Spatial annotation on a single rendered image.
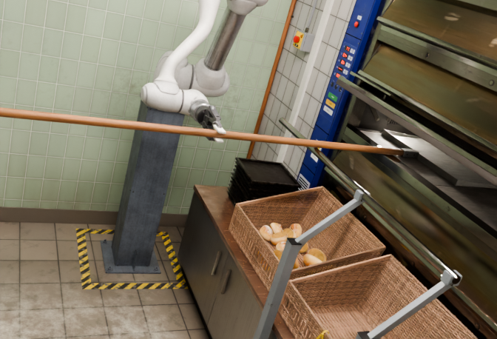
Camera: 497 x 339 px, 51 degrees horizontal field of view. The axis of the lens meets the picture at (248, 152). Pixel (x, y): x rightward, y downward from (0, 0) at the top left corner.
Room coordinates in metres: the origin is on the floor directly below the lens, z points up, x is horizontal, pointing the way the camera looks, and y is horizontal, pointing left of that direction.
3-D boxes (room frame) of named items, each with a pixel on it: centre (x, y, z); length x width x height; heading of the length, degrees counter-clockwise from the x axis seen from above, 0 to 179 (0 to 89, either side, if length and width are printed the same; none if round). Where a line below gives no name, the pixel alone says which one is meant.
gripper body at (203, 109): (2.05, 0.20, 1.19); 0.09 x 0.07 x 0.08; 27
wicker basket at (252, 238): (2.17, -0.35, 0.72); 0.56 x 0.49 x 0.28; 29
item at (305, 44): (3.09, -0.12, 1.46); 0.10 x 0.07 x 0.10; 28
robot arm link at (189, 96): (2.20, 0.30, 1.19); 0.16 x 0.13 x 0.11; 27
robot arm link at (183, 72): (2.68, 0.50, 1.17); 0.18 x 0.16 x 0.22; 112
